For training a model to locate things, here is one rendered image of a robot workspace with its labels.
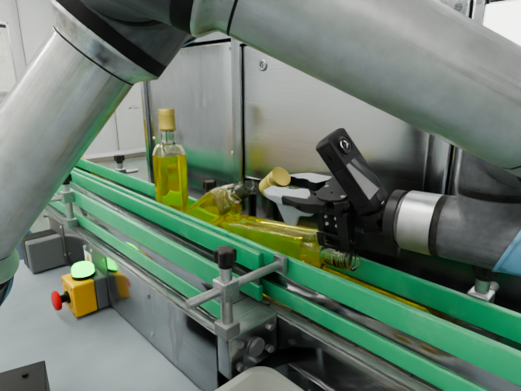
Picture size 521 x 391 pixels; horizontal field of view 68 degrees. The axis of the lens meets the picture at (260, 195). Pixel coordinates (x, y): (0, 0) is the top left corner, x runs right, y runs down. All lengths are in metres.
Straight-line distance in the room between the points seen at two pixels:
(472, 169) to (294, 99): 0.38
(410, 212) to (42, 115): 0.40
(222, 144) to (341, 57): 0.74
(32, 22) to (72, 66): 6.22
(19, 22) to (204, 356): 6.20
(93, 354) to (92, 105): 0.51
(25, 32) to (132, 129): 1.99
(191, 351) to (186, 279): 0.11
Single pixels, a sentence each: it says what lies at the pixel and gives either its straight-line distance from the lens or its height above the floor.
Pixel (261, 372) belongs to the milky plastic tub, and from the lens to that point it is 0.57.
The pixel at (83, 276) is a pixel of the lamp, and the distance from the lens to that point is 0.89.
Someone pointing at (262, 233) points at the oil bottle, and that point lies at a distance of 0.63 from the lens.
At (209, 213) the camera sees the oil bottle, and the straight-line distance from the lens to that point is 0.72.
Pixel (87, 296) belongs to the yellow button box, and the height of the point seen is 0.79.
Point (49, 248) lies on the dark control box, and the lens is 1.13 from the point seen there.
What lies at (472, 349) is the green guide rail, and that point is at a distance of 0.48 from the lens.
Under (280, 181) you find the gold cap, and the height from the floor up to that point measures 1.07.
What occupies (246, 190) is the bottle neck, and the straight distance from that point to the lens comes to 0.65.
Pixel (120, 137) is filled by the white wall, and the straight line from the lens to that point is 6.98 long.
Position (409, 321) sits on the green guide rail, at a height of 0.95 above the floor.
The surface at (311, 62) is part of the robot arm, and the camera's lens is 0.26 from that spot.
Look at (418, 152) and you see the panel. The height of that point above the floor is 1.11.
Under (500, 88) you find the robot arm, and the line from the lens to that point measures 0.29.
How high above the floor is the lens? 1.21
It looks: 16 degrees down
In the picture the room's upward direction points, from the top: straight up
